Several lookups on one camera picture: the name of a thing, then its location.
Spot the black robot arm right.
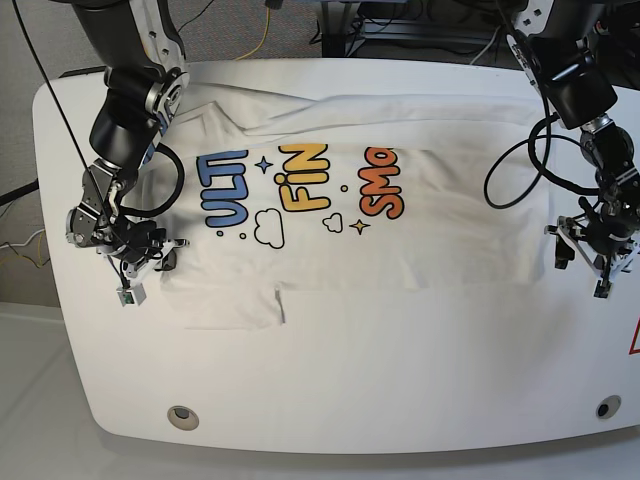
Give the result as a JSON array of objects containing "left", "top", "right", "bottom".
[{"left": 67, "top": 1, "right": 190, "bottom": 295}]

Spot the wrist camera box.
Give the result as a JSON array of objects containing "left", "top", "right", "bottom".
[
  {"left": 593, "top": 279, "right": 612, "bottom": 299},
  {"left": 117, "top": 284, "right": 146, "bottom": 307}
]

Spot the black table base frame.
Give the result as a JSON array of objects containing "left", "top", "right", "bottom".
[{"left": 310, "top": 1, "right": 507, "bottom": 62}]

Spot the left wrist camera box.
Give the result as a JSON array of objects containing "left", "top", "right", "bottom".
[{"left": 593, "top": 279, "right": 612, "bottom": 299}]

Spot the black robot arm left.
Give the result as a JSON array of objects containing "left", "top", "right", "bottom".
[{"left": 496, "top": 1, "right": 639, "bottom": 299}]

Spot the yellow cable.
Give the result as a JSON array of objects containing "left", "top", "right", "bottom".
[{"left": 236, "top": 8, "right": 271, "bottom": 62}]

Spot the white printed T-shirt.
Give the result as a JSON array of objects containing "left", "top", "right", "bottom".
[{"left": 152, "top": 82, "right": 550, "bottom": 330}]

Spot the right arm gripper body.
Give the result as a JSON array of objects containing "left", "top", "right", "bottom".
[{"left": 102, "top": 222, "right": 190, "bottom": 287}]

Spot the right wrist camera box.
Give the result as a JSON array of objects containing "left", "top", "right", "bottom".
[{"left": 117, "top": 284, "right": 146, "bottom": 307}]

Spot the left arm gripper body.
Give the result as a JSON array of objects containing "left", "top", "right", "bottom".
[{"left": 544, "top": 216, "right": 639, "bottom": 288}]

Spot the left table cable grommet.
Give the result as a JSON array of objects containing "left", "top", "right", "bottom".
[{"left": 167, "top": 406, "right": 199, "bottom": 431}]

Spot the right table cable grommet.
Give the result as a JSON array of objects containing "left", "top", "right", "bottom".
[{"left": 596, "top": 395, "right": 622, "bottom": 420}]

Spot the table cable grommet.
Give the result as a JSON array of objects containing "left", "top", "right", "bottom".
[
  {"left": 167, "top": 406, "right": 199, "bottom": 431},
  {"left": 596, "top": 395, "right": 622, "bottom": 420}
]

